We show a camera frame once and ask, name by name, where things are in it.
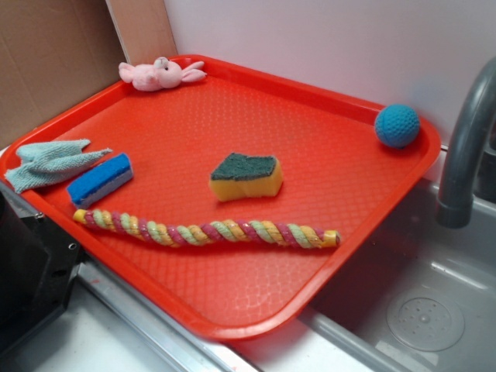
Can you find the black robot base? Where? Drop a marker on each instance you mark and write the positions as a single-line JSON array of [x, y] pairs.
[[38, 266]]

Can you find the red plastic tray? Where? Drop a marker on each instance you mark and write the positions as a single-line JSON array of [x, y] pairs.
[[337, 175]]

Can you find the yellow green scrub sponge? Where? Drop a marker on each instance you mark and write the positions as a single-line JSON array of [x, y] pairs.
[[243, 176]]

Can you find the blue purple sponge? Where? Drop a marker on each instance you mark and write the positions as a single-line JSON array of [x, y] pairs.
[[100, 181]]

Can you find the pink plush bunny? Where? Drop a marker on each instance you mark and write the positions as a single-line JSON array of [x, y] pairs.
[[161, 74]]

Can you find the blue dimpled ball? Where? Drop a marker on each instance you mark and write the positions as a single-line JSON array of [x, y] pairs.
[[397, 126]]

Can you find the grey faucet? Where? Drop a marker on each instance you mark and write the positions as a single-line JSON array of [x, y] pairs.
[[469, 167]]

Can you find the light blue cloth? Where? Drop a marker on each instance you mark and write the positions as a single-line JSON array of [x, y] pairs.
[[48, 163]]

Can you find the grey toy sink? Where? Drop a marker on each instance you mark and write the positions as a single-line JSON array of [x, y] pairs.
[[416, 297]]

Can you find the brown cardboard panel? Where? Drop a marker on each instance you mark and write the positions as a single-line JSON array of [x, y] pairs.
[[55, 54]]

